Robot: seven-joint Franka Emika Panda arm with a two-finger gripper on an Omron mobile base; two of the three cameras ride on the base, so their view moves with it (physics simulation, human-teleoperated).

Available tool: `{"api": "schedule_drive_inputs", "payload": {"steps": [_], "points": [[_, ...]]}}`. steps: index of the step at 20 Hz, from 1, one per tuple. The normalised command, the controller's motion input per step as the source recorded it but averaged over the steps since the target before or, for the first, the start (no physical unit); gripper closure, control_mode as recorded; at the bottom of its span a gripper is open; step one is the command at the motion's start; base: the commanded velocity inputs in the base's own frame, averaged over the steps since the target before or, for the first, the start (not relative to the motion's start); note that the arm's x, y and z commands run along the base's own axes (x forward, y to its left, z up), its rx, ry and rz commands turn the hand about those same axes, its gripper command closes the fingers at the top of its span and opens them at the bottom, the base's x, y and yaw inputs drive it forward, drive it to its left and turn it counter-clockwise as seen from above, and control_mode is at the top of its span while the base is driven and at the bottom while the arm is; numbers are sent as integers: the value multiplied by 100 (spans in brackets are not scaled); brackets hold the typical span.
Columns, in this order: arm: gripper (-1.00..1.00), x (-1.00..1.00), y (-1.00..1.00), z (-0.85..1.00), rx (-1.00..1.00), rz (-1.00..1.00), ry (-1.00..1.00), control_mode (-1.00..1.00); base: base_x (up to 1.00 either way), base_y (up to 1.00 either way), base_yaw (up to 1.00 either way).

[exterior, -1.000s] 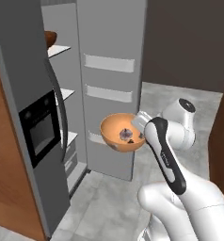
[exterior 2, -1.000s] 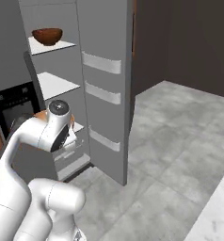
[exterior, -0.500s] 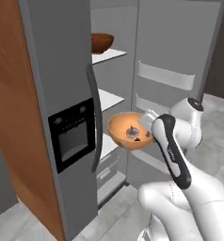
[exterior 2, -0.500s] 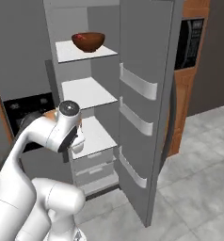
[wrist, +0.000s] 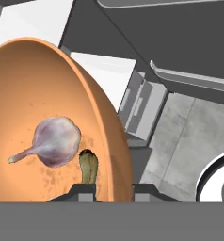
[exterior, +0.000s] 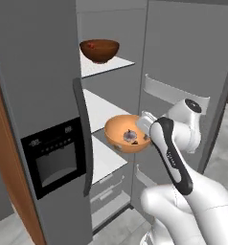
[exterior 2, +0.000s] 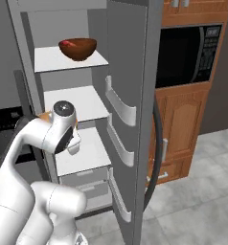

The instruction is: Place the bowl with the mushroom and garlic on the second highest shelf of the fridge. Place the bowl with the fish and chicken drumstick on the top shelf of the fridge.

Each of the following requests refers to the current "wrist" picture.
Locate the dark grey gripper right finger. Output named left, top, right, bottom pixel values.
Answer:
left=132, top=183, right=181, bottom=203

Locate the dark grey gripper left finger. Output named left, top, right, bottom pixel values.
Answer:
left=47, top=183, right=101, bottom=203

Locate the orange bowl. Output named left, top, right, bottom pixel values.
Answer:
left=0, top=37, right=134, bottom=203

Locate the olive brown mushroom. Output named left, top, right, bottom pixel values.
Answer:
left=78, top=149, right=100, bottom=185

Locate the pale purple garlic bulb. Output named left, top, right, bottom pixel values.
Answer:
left=7, top=116, right=83, bottom=169

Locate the white fridge shelf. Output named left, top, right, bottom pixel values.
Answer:
left=70, top=51, right=137, bottom=113
left=0, top=0, right=75, bottom=49

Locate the dark grey fridge door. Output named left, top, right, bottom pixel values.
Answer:
left=99, top=0, right=224, bottom=107

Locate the white and black round object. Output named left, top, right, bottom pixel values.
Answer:
left=195, top=150, right=224, bottom=203

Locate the silver fridge door handle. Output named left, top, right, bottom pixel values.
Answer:
left=149, top=59, right=224, bottom=94
left=96, top=0, right=224, bottom=9

